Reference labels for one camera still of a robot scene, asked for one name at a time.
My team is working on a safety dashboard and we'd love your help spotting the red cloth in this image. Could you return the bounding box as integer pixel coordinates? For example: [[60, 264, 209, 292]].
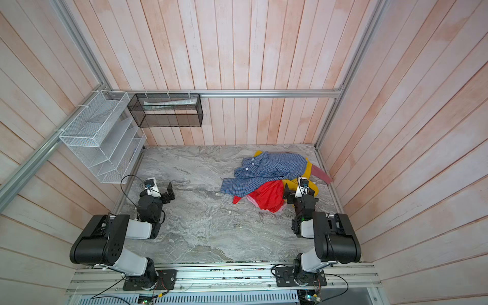
[[245, 180, 284, 201]]

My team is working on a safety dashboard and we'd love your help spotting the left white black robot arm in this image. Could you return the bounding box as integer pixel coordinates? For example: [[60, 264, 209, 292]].
[[69, 178, 177, 291]]

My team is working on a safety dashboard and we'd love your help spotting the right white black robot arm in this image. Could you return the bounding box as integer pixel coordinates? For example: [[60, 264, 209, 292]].
[[279, 183, 361, 285]]

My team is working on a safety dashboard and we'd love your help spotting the yellow cloth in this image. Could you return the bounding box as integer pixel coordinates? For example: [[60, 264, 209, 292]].
[[254, 150, 320, 198]]

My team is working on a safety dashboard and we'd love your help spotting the magenta cloth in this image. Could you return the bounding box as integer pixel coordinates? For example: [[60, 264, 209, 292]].
[[286, 151, 334, 186]]

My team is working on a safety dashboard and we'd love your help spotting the pink cloth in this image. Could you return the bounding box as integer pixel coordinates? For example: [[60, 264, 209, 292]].
[[246, 194, 285, 213]]

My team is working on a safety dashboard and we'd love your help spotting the blue checkered shirt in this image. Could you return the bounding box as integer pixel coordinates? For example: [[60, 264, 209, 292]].
[[220, 151, 308, 198]]

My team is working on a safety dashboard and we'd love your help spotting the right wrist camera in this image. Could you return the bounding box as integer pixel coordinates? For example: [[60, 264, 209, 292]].
[[295, 176, 309, 198]]

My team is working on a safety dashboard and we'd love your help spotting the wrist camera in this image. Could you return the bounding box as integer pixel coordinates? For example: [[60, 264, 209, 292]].
[[295, 176, 309, 198], [144, 177, 159, 192]]

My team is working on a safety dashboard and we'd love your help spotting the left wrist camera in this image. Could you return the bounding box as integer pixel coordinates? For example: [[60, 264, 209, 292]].
[[144, 177, 159, 192]]

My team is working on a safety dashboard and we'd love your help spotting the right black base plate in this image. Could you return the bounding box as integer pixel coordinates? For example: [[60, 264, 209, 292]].
[[271, 264, 327, 288]]

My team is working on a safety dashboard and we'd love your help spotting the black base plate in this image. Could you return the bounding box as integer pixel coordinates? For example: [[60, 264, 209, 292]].
[[271, 264, 327, 288], [123, 269, 177, 291]]

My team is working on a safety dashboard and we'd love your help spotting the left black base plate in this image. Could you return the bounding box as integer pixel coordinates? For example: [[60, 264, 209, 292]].
[[123, 269, 177, 291]]

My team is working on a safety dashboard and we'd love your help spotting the white wire mesh shelf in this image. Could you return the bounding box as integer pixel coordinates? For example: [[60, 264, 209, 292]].
[[60, 90, 146, 184]]

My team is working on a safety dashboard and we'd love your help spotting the black wire mesh basket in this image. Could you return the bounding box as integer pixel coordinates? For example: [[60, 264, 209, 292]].
[[128, 93, 204, 128]]

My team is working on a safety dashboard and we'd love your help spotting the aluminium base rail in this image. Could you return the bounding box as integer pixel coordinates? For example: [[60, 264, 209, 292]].
[[66, 261, 389, 304]]

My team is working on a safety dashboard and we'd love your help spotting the horizontal aluminium frame bar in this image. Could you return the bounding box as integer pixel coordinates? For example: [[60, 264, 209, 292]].
[[124, 89, 342, 99]]

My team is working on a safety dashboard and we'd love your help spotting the left aluminium frame bar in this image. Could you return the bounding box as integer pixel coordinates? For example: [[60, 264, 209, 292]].
[[1, 83, 109, 212]]

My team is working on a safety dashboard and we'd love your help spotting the right aluminium frame post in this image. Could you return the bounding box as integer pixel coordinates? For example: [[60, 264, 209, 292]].
[[313, 1, 390, 150]]

